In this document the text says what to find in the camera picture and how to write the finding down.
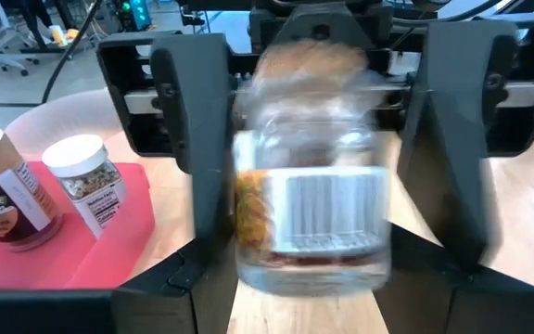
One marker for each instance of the translucent pink bowl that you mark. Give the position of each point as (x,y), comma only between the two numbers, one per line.
(63,116)

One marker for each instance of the computer tower green lights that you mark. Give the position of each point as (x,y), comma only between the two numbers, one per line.
(135,11)

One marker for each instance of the white cup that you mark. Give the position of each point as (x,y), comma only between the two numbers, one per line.
(57,34)

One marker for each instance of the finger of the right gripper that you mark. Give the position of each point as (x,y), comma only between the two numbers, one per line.
(457,116)
(207,116)

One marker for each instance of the grey office chair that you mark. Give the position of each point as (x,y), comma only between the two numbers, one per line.
(3,60)

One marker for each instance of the white label spice bottle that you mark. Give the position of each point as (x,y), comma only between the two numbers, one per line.
(91,185)

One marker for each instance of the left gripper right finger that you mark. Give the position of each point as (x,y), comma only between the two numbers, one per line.
(471,306)

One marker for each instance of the small orange object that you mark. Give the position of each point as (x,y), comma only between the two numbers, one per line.
(72,33)

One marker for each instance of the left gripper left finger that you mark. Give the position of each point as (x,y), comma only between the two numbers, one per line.
(109,311)

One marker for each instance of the red plastic bin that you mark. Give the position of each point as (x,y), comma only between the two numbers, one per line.
(109,241)

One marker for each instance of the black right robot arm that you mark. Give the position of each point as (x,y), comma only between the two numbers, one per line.
(216,3)

